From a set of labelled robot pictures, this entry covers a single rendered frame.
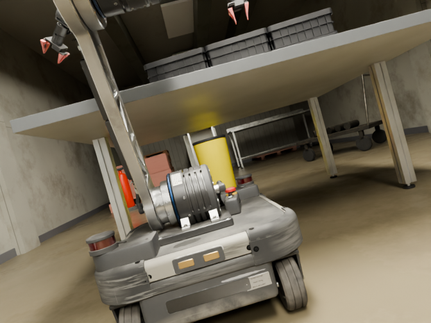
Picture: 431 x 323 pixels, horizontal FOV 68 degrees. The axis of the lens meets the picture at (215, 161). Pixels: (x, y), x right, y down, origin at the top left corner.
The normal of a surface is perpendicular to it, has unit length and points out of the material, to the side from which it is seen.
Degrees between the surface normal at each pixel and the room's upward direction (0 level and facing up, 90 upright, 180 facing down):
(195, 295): 90
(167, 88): 90
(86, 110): 90
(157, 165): 90
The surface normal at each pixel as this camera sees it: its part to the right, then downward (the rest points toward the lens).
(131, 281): 0.08, 0.07
